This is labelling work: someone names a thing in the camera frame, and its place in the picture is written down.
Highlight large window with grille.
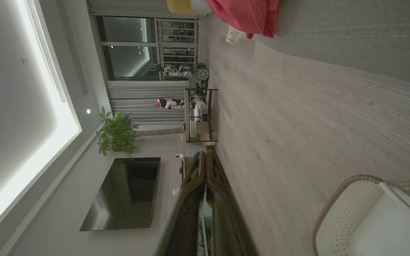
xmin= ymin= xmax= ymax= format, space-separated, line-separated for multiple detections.
xmin=94 ymin=14 xmax=200 ymax=82

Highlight black frame desk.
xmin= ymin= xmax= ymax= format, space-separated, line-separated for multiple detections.
xmin=184 ymin=88 xmax=219 ymax=143

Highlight cardboard box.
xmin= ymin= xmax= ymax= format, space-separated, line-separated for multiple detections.
xmin=195 ymin=121 xmax=217 ymax=143

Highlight white robot with red head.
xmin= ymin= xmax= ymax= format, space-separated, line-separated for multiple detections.
xmin=155 ymin=97 xmax=186 ymax=110

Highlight white round stool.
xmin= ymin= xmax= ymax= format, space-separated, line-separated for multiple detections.
xmin=190 ymin=0 xmax=213 ymax=15

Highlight long ceiling air vent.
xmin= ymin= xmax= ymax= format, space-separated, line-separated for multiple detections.
xmin=25 ymin=0 xmax=67 ymax=103

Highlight white robot with wheel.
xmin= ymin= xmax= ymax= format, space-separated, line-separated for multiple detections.
xmin=156 ymin=62 xmax=210 ymax=81

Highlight red shorts with white stripe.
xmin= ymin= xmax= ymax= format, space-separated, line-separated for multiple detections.
xmin=205 ymin=0 xmax=280 ymax=45

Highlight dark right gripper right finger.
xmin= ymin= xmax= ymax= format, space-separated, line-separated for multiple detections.
xmin=205 ymin=149 xmax=259 ymax=256

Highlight green potted plant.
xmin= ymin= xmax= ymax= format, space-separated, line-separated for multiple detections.
xmin=96 ymin=106 xmax=186 ymax=157

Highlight wicker laundry basket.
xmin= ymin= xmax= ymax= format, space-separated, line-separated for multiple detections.
xmin=312 ymin=174 xmax=410 ymax=256

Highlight grey pleated curtain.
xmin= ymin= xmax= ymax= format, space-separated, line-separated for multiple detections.
xmin=106 ymin=80 xmax=190 ymax=126

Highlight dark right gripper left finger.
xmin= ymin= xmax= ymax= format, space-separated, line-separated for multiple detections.
xmin=155 ymin=151 xmax=206 ymax=256

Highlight black wall television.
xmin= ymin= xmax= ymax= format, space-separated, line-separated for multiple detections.
xmin=80 ymin=157 xmax=161 ymax=232

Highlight yellow round stool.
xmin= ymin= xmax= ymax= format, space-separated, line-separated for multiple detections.
xmin=167 ymin=0 xmax=193 ymax=15

